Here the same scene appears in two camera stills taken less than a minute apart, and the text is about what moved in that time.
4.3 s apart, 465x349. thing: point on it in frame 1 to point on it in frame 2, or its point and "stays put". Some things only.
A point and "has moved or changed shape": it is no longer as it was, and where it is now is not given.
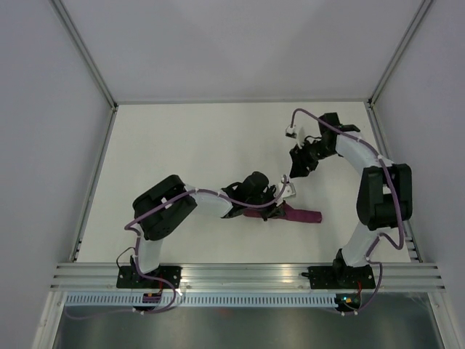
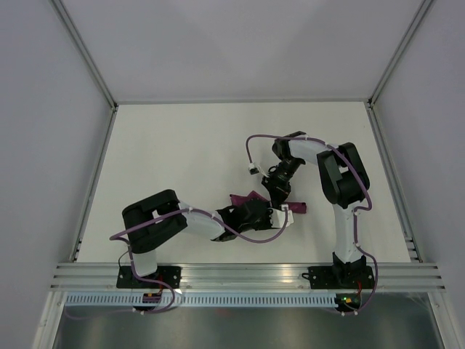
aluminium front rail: (389, 276) stays put
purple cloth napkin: (285, 211) has moved or changed shape
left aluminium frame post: (84, 51) stays put
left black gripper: (272, 193) to (268, 223)
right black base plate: (341, 278) stays put
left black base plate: (128, 278) stays put
